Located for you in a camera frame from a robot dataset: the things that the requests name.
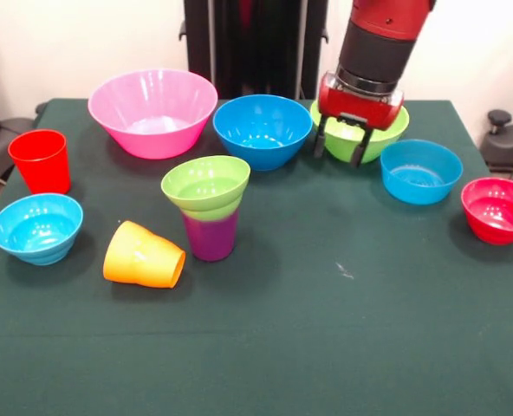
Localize orange cup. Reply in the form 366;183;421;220
102;220;186;289

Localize large blue bowl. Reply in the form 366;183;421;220
212;94;314;172

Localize small cyan bowl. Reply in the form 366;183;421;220
0;192;85;266

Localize small green bowl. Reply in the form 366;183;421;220
160;154;252;221

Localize small red bowl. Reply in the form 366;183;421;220
460;177;513;246

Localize large green bowl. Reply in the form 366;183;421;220
309;100;411;165

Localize black knobbed stand base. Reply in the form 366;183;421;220
481;108;513;170

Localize dark green table cloth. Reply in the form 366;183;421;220
0;98;513;416

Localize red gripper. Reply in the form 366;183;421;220
312;71;406;169

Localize black equipment stand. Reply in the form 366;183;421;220
0;60;49;185

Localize red cup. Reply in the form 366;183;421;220
7;128;72;196

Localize translucent blue bowl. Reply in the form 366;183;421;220
380;139;464;205

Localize purple cup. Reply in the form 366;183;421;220
181;210;240;263

